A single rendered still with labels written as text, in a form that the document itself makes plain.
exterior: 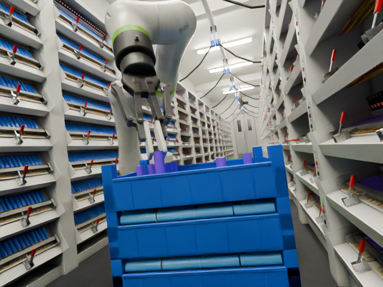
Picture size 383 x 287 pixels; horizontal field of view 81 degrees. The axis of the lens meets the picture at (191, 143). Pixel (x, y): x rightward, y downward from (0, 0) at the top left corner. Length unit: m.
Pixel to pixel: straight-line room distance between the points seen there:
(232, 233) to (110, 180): 0.22
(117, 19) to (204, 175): 0.42
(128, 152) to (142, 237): 0.76
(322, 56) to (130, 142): 0.88
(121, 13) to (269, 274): 0.60
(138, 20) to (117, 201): 0.41
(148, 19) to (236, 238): 0.52
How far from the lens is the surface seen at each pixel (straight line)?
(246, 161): 0.53
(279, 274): 0.42
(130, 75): 0.52
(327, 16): 0.82
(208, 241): 0.39
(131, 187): 0.40
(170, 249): 0.40
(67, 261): 1.53
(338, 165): 1.01
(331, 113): 1.01
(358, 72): 0.64
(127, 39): 0.55
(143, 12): 0.63
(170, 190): 0.38
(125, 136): 1.08
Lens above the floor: 0.56
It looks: 2 degrees up
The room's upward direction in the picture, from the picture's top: 7 degrees counter-clockwise
